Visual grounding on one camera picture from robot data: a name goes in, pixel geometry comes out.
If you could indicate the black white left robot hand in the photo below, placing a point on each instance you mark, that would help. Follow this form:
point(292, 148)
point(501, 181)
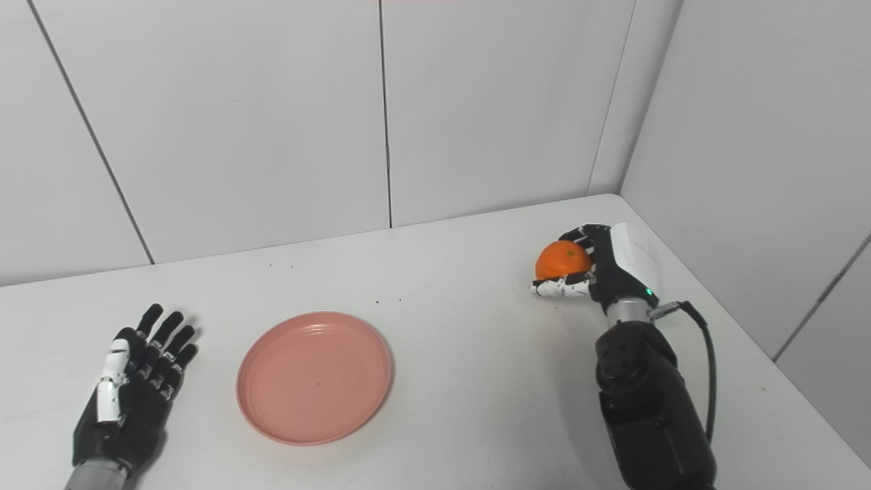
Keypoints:
point(136, 408)

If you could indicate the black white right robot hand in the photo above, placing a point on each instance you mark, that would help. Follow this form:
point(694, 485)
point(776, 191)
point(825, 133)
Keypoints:
point(622, 269)

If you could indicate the orange fruit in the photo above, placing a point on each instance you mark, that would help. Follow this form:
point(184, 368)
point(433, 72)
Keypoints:
point(561, 260)

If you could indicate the pink round plate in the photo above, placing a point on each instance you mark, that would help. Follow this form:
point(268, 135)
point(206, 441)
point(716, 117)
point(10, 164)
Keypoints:
point(313, 378)

